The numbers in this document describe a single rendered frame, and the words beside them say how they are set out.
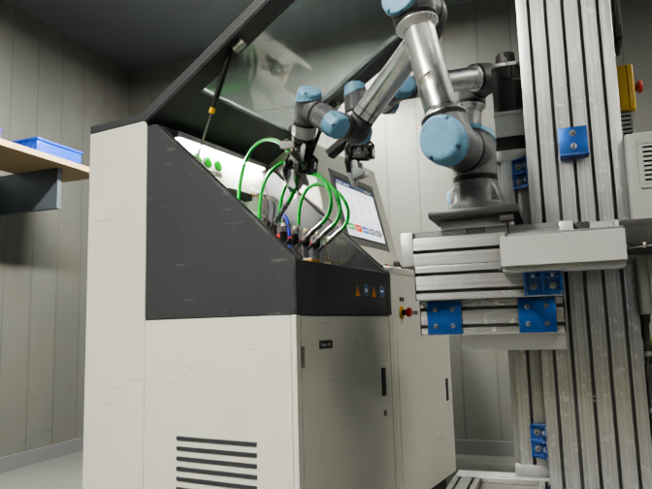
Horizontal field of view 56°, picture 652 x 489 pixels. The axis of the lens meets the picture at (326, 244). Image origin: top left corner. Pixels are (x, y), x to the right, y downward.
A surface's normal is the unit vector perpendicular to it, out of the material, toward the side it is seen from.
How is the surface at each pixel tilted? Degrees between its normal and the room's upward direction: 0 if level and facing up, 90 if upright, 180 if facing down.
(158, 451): 90
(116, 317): 90
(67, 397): 90
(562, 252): 90
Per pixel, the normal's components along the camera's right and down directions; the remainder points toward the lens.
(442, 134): -0.58, 0.04
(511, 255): -0.35, -0.11
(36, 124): 0.93, -0.07
